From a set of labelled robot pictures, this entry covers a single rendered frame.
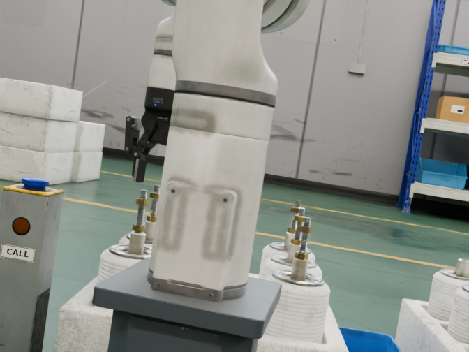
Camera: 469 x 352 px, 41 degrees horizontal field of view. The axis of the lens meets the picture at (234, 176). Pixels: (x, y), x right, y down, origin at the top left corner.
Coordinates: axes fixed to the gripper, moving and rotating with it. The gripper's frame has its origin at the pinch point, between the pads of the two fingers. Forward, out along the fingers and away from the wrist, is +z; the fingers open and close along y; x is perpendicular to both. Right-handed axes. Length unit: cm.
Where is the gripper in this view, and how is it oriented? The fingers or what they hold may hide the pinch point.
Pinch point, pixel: (157, 177)
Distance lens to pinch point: 102.4
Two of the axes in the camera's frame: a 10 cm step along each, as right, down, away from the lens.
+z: -1.5, 9.9, 0.7
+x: 4.1, 0.0, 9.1
